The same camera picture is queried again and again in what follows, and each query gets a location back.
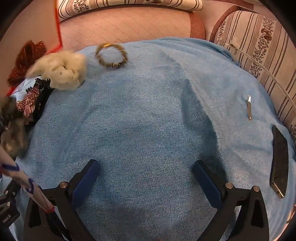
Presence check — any dark grey sheer scrunchie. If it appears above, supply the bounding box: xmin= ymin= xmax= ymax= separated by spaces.
xmin=1 ymin=97 xmax=28 ymax=160

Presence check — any red plaid scrunchie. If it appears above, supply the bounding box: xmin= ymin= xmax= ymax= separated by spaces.
xmin=16 ymin=86 xmax=40 ymax=125

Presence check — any cream dotted scrunchie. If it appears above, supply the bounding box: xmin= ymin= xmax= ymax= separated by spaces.
xmin=26 ymin=51 xmax=87 ymax=90

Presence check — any white sleeve forearm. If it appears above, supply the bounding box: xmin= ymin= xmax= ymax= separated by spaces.
xmin=1 ymin=147 xmax=55 ymax=213

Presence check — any black smartphone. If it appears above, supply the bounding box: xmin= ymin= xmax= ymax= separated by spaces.
xmin=269 ymin=125 xmax=288 ymax=199

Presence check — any silver hair clip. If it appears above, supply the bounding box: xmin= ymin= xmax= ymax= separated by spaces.
xmin=246 ymin=95 xmax=252 ymax=121

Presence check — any black hair claw clip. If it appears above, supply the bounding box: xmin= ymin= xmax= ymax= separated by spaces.
xmin=25 ymin=78 xmax=54 ymax=133

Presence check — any blue towel blanket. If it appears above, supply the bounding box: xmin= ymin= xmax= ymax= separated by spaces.
xmin=17 ymin=38 xmax=295 ymax=240

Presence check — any red dotted hair bow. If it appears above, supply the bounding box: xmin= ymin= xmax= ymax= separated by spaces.
xmin=7 ymin=40 xmax=47 ymax=87

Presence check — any striped floral pillow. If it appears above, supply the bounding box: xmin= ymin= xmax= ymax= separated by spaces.
xmin=57 ymin=0 xmax=205 ymax=22
xmin=211 ymin=10 xmax=295 ymax=138

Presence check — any pink quilted bolster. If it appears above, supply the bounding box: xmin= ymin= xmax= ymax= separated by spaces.
xmin=60 ymin=6 xmax=206 ymax=51

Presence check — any white charging cable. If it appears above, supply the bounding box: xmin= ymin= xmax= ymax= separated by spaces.
xmin=223 ymin=43 xmax=296 ymax=107

